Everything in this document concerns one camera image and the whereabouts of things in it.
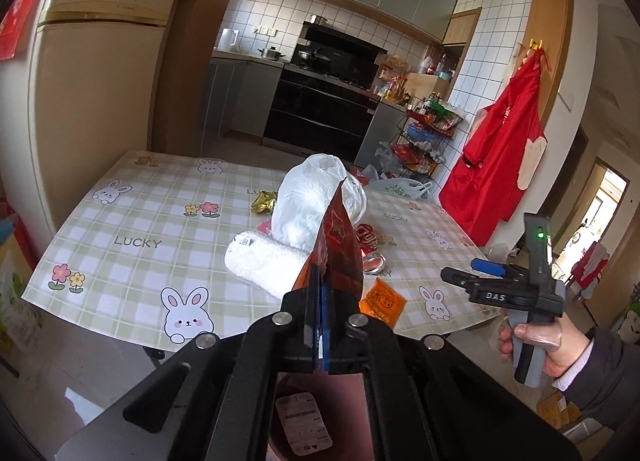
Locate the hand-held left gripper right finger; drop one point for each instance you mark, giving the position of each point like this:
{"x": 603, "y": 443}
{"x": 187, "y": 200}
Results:
{"x": 350, "y": 341}

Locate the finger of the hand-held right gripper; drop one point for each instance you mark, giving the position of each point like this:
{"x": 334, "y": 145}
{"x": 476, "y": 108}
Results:
{"x": 487, "y": 267}
{"x": 457, "y": 277}

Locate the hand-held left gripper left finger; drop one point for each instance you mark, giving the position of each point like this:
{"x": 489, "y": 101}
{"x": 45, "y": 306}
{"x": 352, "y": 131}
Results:
{"x": 295, "y": 331}

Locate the pink trash bin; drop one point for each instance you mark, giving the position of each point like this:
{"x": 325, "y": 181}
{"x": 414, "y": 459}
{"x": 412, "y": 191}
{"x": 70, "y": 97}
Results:
{"x": 350, "y": 406}

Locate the orange red snack packet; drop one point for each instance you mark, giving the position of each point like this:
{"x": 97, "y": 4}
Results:
{"x": 337, "y": 241}

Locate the person's right forearm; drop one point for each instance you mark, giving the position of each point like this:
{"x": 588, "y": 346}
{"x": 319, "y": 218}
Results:
{"x": 610, "y": 371}

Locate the person's right hand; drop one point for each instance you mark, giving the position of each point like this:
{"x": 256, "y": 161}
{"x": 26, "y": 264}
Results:
{"x": 565, "y": 351}

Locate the small orange snack packet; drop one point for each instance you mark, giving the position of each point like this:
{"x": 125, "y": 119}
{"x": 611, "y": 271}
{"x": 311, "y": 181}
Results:
{"x": 382, "y": 302}

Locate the red hanging decoration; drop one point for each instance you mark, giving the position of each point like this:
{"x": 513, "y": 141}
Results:
{"x": 592, "y": 268}

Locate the red printed packet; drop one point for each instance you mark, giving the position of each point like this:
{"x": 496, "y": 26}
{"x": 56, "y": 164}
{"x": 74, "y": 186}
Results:
{"x": 367, "y": 237}

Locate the white green printed plastic bag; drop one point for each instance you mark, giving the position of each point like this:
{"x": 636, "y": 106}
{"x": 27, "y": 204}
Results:
{"x": 402, "y": 189}

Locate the red apron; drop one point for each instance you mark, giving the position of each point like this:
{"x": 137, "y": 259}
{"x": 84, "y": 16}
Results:
{"x": 500, "y": 156}

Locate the flat cardboard box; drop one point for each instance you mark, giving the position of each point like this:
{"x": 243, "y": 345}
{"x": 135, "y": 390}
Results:
{"x": 570, "y": 416}

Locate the gold foil wrapper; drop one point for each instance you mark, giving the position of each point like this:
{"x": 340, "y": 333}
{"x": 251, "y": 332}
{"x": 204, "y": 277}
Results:
{"x": 263, "y": 202}

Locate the checked rabbit print tablecloth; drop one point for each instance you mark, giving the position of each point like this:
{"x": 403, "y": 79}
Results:
{"x": 150, "y": 241}

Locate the black built-in stove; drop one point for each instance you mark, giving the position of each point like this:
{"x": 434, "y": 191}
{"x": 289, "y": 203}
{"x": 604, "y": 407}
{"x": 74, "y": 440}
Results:
{"x": 320, "y": 111}

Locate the grey lower kitchen cabinets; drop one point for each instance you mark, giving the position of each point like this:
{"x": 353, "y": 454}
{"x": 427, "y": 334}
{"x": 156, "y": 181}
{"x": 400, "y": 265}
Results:
{"x": 240, "y": 96}

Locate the black range hood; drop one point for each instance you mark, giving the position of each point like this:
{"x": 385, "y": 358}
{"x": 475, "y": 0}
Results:
{"x": 345, "y": 43}

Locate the silver lidded pot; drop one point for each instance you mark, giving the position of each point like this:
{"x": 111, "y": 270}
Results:
{"x": 272, "y": 53}

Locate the colourful printed bag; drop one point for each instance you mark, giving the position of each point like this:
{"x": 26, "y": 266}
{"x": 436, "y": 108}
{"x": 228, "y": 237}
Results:
{"x": 17, "y": 281}

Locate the small steel pot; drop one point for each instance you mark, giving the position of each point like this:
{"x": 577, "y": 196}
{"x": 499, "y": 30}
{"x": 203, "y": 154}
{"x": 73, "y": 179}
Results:
{"x": 317, "y": 20}

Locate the white kettle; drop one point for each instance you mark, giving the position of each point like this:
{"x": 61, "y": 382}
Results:
{"x": 229, "y": 40}

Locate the beige refrigerator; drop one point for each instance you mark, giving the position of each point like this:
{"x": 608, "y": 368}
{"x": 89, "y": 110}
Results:
{"x": 110, "y": 91}

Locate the red paper poster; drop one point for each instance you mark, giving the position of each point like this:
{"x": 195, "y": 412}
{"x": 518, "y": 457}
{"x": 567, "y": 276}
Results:
{"x": 25, "y": 6}

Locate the yellow wall hook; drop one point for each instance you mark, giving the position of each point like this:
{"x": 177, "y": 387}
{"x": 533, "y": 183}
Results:
{"x": 534, "y": 45}

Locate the wooden wall cabinet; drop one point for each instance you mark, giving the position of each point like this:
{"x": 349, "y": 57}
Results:
{"x": 462, "y": 27}

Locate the white wall socket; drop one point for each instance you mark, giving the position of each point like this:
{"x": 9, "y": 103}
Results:
{"x": 264, "y": 31}

